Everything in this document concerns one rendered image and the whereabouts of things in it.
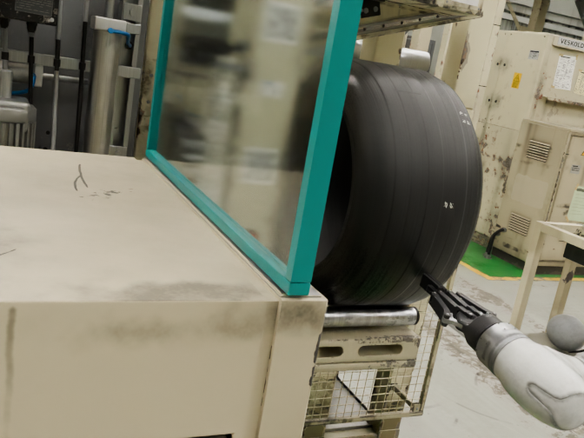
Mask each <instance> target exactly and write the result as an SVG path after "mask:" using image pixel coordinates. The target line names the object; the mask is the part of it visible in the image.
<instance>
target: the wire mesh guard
mask: <svg viewBox="0 0 584 438"><path fill-rule="evenodd" d="M457 268H458V266H457V267H456V269H455V271H454V273H453V274H452V275H451V276H450V277H449V278H448V282H447V286H446V289H447V290H452V289H453V286H454V282H455V276H456V271H457ZM429 297H430V296H429ZM428 301H429V298H428ZM409 305H412V307H413V305H420V306H421V305H427V308H428V305H429V304H421V303H420V304H409ZM419 311H420V307H419ZM419 313H425V316H426V313H435V312H434V310H433V312H427V309H426V312H419ZM425 316H424V320H423V321H419V322H423V323H424V322H425V321H430V324H431V321H438V322H437V326H436V328H430V324H429V328H423V324H422V328H411V329H414V332H415V330H416V329H421V331H422V330H423V329H428V332H429V330H430V329H436V331H435V336H428V335H427V336H421V335H420V337H427V339H428V337H434V340H433V344H426V343H427V339H426V343H425V344H420V345H425V347H426V345H432V348H431V352H424V350H425V347H424V350H423V352H419V353H423V355H424V353H430V356H429V359H428V360H422V359H421V360H419V361H421V362H422V361H428V366H427V367H426V369H427V370H426V374H425V375H419V373H420V369H421V365H420V367H419V373H418V375H416V376H417V380H418V376H425V377H424V382H423V383H417V380H416V383H413V384H415V388H416V384H423V385H422V389H421V391H409V392H408V391H407V392H401V391H402V385H408V388H409V385H413V384H401V385H387V386H381V383H382V379H388V381H389V378H395V382H396V378H402V377H403V379H404V377H410V380H411V377H415V376H412V372H413V369H418V368H414V367H413V368H403V369H405V372H406V369H412V372H411V376H402V377H397V375H398V370H402V369H399V368H398V369H387V370H384V369H383V370H372V371H361V370H360V371H356V372H353V371H354V370H353V371H352V372H345V371H344V372H341V373H337V371H336V373H329V372H328V373H326V374H328V378H329V374H336V375H335V379H336V376H337V374H342V373H344V375H345V373H352V375H353V373H357V372H360V374H361V372H373V371H375V373H376V371H382V376H383V371H388V370H390V373H391V370H397V375H396V377H390V373H389V377H388V378H375V376H374V379H367V378H368V374H367V378H366V379H360V375H359V379H360V380H366V382H367V380H375V379H381V382H380V386H374V387H373V385H374V381H373V385H372V387H365V386H366V382H365V386H364V387H362V388H364V390H365V388H375V387H379V391H380V387H387V388H388V386H394V389H393V393H387V388H386V392H385V394H379V391H378V394H374V395H377V399H378V395H385V396H386V393H387V394H392V397H393V394H398V393H400V394H401V393H407V394H408V393H410V392H414V394H415V392H421V395H420V398H417V399H420V400H419V403H418V404H421V406H420V410H419V411H417V412H412V410H413V409H412V410H404V408H410V409H411V408H412V407H413V406H412V402H413V400H417V399H414V395H413V399H407V395H406V399H405V400H399V398H400V395H399V398H398V400H395V401H398V402H399V401H405V402H406V400H412V402H411V406H412V407H411V406H410V407H404V406H405V402H404V406H403V407H402V408H403V410H402V411H396V410H395V411H393V412H389V410H390V409H393V408H390V405H391V402H395V401H392V397H391V401H385V396H384V400H383V401H377V399H376V401H374V402H369V401H370V397H371V393H372V389H371V393H370V397H369V401H368V402H364V403H368V405H369V404H370V403H375V407H376V403H377V402H383V404H384V402H390V405H389V408H383V404H382V409H372V410H368V408H367V410H363V411H367V412H368V411H373V410H374V413H373V414H367V413H366V414H363V415H360V412H362V411H360V410H361V407H360V410H359V411H353V408H352V412H345V409H344V412H341V413H337V410H336V413H332V414H335V417H329V415H332V414H330V413H329V410H328V414H322V408H321V413H320V414H319V416H320V417H319V418H315V419H312V417H313V413H314V408H320V407H329V409H330V407H331V406H337V409H338V406H342V405H345V408H346V405H353V407H354V404H361V406H362V404H363V403H362V402H361V403H355V400H354V403H352V404H347V401H346V404H342V405H339V401H340V398H341V397H347V400H348V397H352V396H354V397H356V396H362V398H363V396H364V395H365V394H364V390H363V395H356V391H357V389H358V383H359V381H360V380H359V379H358V380H352V375H351V380H346V381H344V376H343V380H342V381H336V380H334V381H331V382H342V384H343V382H347V381H350V384H351V381H358V383H357V387H356V391H355V395H351V396H341V392H342V389H348V392H349V390H350V389H351V387H350V384H349V388H342V387H341V388H338V389H340V390H341V392H340V396H339V397H332V396H333V392H334V390H338V389H334V388H333V389H326V387H327V382H328V378H327V381H326V387H325V389H324V390H318V386H319V383H320V377H321V375H326V374H321V372H320V374H314V375H320V376H319V382H312V383H318V386H317V390H312V391H310V392H313V391H316V395H317V391H324V396H325V392H326V390H333V392H332V396H331V397H329V398H331V401H332V398H339V401H338V405H331V401H330V405H329V406H323V401H324V399H329V398H324V396H323V398H316V395H315V399H310V400H317V399H323V400H322V405H321V406H320V407H315V403H314V407H309V408H313V412H312V415H306V416H311V419H305V422H304V427H309V426H318V425H328V424H337V423H346V422H356V421H373V420H383V419H392V418H402V417H410V416H420V415H422V414H423V409H424V406H425V401H426V398H427V394H428V388H429V384H430V380H431V376H432V373H433V369H434V365H435V358H436V355H437V351H438V348H439V344H440V340H441V333H442V330H443V326H442V325H441V320H440V319H438V320H432V317H433V314H432V317H431V320H425ZM415 326H416V325H415ZM419 353H418V354H419ZM423 355H422V358H423ZM417 362H418V361H417ZM405 372H404V375H405ZM403 379H402V383H403ZM410 380H409V383H410ZM395 386H401V390H400V392H398V393H394V390H395ZM334 387H335V383H334ZM398 402H397V406H398ZM397 406H396V409H398V407H397ZM383 409H388V412H383V413H382V412H381V413H375V410H381V411H382V410H383ZM353 412H359V414H358V415H352V413H353ZM342 413H343V416H336V414H342ZM344 413H351V415H344ZM321 415H328V417H324V418H321Z"/></svg>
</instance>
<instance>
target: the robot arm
mask: <svg viewBox="0 0 584 438"><path fill-rule="evenodd" d="M420 286H421V287H422V288H423V289H424V290H425V291H426V292H427V293H429V294H430V298H429V301H428V303H429V305H430V306H431V307H432V309H433V310H434V312H435V313H436V314H437V316H438V317H439V319H440V320H441V325H442V326H443V327H447V326H448V325H449V324H451V325H454V326H455V327H456V328H457V329H458V330H460V331H461V332H462V333H463V334H464V335H465V338H466V342H467V344H468V345H469V346H470V347H471V348H472V349H473V350H474V351H475V352H476V356H477V358H478V359H479V361H480V362H481V363H482V364H483V365H485V366H486V367H487V368H488V369H489V370H490V371H491V373H492V374H493V375H494V376H496V377H497V378H498V379H499V381H500V382H501V385H502V387H503V388H504V389H505V390H506V391H507V392H508V394H509V395H510V396H511V397H512V398H513V399H514V400H515V401H516V402H517V403H518V404H519V405H520V406H521V407H522V408H524V409H525V410H526V411H527V412H528V413H529V414H531V415H532V416H533V417H534V418H535V419H537V420H539V421H541V422H542V423H544V424H546V425H548V426H549V427H551V428H555V429H558V430H560V431H569V430H573V429H576V428H578V427H580V426H581V425H582V424H584V352H583V353H578V354H577V355H576V356H571V355H565V354H562V353H561V352H558V351H556V350H554V349H552V348H550V347H548V346H544V345H543V346H542V345H540V344H538V343H535V342H533V341H531V340H530V339H529V338H528V337H527V336H526V335H524V334H522V332H521V331H520V330H518V329H517V328H516V327H514V326H513V325H512V324H510V323H506V322H502V321H501V320H500V319H499V318H498V317H496V316H497V314H496V313H495V312H492V311H490V310H488V309H485V308H484V307H482V306H481V305H480V304H478V303H477V302H475V301H473V300H472V299H470V298H468V297H467V296H465V295H464V294H463V293H461V292H458V291H457V292H456V293H454V292H453V291H452V290H447V289H446V288H445V287H444V286H443V285H442V284H440V283H439V282H438V281H437V280H436V279H435V278H434V277H433V276H431V275H430V274H423V275H422V278H421V282H420Z"/></svg>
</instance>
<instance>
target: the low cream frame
mask: <svg viewBox="0 0 584 438"><path fill-rule="evenodd" d="M546 234H548V235H550V236H553V237H556V238H558V239H560V240H562V241H564V242H567V244H566V248H565V250H564V254H563V257H565V258H566V260H565V263H564V266H563V270H562V272H561V278H560V281H559V285H558V288H557V291H556V294H555V298H554V303H553V307H552V309H551V313H550V316H549V319H548V322H547V328H546V331H545V333H522V334H524V335H526V336H527V337H528V338H529V339H530V340H531V341H533V342H535V343H538V344H540V345H542V346H543V345H544V346H548V347H550V348H552V349H554V350H556V351H558V352H561V353H562V354H565V355H571V356H576V355H577V354H578V353H583V352H584V349H581V348H582V347H583V346H584V324H583V323H582V322H581V321H580V320H579V319H577V318H576V317H574V316H572V315H566V314H563V310H564V308H565V304H566V301H567V296H568V292H569V290H570V286H571V283H572V280H573V277H574V272H575V268H576V265H577V263H579V264H580V265H582V266H584V224H581V223H564V222H542V221H536V224H535V227H534V233H533V236H532V240H531V243H530V246H529V250H528V256H527V259H526V262H525V266H524V270H523V273H522V276H521V282H520V286H519V288H518V292H517V296H516V299H515V302H514V308H513V312H512V315H511V318H510V322H509V323H510V324H512V325H513V326H514V327H516V328H517V329H518V330H521V324H522V320H523V317H524V314H525V310H526V307H527V304H528V298H529V295H530V291H531V288H532V285H533V281H534V276H535V272H536V269H537V265H538V262H539V259H540V255H541V250H542V246H543V243H544V240H545V236H546Z"/></svg>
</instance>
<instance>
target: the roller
mask: <svg viewBox="0 0 584 438"><path fill-rule="evenodd" d="M419 320H420V313H419V310H418V309H417V307H411V306H409V307H327V309H326V314H325V319H324V323H323V327H324V328H326V327H364V326H366V327H368V326H401V325H416V324H417V323H418V321H419Z"/></svg>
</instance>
